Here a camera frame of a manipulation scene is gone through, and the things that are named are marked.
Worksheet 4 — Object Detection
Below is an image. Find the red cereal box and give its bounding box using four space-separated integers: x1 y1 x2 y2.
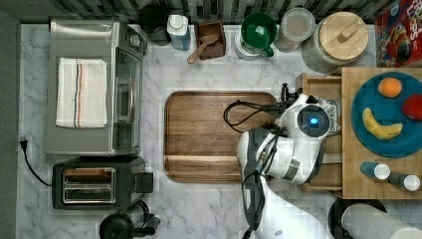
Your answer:
374 0 422 68

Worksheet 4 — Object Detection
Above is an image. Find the glass jar with clear lid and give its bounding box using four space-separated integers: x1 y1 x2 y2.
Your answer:
275 8 316 53

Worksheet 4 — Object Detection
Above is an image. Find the red apple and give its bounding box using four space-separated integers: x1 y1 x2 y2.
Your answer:
401 94 422 121

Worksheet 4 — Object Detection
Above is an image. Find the white paper towel roll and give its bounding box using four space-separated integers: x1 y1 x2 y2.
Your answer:
340 203 422 239

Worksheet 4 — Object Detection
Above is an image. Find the blue shaker with white cap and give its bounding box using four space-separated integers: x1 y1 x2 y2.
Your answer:
360 161 390 180

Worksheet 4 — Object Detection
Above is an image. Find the black drawer handle bar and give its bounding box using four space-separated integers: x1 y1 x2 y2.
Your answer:
281 83 300 102

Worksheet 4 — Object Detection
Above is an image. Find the wooden spoon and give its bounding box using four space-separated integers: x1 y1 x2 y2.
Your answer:
187 34 219 64

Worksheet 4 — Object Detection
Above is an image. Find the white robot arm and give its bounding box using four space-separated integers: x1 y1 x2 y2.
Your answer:
237 94 330 239

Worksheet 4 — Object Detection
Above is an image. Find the black power cord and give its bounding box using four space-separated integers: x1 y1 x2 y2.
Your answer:
18 139 54 187

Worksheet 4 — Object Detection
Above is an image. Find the dark round canister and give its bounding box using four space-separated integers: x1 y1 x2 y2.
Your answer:
138 4 170 46

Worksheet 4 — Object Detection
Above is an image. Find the striped white dish towel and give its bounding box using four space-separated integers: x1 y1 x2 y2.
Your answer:
56 58 107 128

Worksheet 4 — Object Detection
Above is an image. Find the light wooden drawer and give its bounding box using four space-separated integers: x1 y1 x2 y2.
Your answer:
295 72 343 194

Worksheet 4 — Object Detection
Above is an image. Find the Deep River chips bag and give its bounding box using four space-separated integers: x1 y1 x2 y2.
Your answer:
322 99 342 136

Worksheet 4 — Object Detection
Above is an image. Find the yellow banana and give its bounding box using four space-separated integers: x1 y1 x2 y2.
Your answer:
362 108 403 140

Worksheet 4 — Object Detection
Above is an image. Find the dark wooden salt box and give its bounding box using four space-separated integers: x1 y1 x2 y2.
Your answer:
194 20 226 60

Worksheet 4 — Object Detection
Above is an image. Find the dark wooden cutting board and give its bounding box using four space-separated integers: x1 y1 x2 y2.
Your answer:
164 91 276 183

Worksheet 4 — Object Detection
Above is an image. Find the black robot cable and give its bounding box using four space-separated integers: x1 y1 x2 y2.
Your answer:
223 100 287 134

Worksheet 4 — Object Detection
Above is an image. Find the orange fruit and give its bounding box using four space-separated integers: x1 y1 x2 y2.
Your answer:
378 78 402 98

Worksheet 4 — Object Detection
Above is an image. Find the black two-slot toaster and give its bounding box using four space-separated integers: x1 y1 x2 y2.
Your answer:
52 156 153 210

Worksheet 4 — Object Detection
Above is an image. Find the blue plate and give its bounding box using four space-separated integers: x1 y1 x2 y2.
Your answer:
350 72 422 157

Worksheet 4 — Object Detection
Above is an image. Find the black round holder base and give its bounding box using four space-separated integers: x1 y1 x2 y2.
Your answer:
327 198 386 239

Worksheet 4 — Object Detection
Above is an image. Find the green mug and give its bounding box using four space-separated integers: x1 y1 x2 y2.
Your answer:
235 13 278 61

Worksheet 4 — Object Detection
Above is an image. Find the dark shaker with white cap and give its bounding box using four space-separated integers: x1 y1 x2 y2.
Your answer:
388 172 421 191

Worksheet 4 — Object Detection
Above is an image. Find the stainless steel toaster oven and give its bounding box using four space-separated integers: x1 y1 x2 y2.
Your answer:
46 19 146 156

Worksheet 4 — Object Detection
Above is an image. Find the jar with wooden lid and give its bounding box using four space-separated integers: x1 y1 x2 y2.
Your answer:
302 12 369 74

